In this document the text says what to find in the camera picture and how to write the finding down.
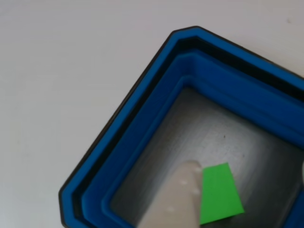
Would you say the green cube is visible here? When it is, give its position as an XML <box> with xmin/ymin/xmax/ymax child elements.
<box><xmin>199</xmin><ymin>161</ymin><xmax>246</xmax><ymax>226</ymax></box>

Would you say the blue square box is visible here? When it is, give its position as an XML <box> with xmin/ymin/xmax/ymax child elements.
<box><xmin>57</xmin><ymin>25</ymin><xmax>304</xmax><ymax>228</ymax></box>

